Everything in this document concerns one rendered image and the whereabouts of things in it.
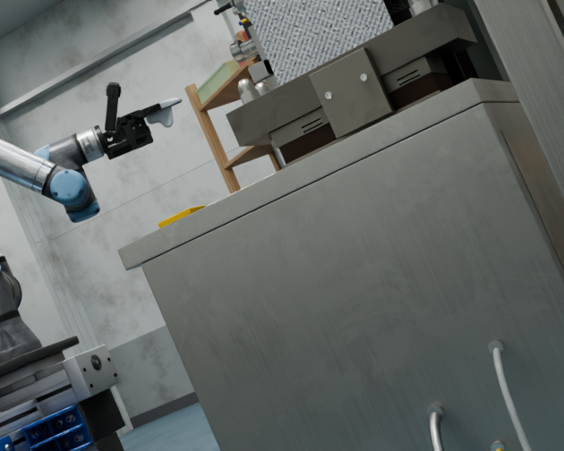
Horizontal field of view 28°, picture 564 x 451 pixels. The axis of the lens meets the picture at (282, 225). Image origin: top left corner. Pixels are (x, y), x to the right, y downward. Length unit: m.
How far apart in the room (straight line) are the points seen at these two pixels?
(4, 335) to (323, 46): 0.94
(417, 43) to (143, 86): 10.44
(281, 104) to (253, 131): 0.07
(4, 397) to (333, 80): 1.07
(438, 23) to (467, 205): 0.29
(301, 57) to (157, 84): 10.07
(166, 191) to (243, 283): 10.26
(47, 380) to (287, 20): 0.90
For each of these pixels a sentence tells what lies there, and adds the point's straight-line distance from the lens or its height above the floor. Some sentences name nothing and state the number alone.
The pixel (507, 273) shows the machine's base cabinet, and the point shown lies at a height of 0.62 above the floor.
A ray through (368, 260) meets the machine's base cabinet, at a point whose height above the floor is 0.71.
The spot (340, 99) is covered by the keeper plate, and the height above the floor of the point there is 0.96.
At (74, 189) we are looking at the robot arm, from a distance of 2.46.
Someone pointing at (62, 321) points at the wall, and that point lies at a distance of 12.26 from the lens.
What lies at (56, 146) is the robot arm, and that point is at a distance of 2.64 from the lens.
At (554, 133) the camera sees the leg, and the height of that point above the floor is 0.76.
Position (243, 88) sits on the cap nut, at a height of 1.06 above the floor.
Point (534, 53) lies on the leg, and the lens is 1.15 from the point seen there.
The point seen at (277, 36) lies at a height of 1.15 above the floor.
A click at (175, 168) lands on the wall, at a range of 11.99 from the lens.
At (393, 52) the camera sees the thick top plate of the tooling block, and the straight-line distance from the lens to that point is 1.77.
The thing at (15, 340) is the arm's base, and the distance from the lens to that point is 2.45.
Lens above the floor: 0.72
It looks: 3 degrees up
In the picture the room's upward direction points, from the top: 24 degrees counter-clockwise
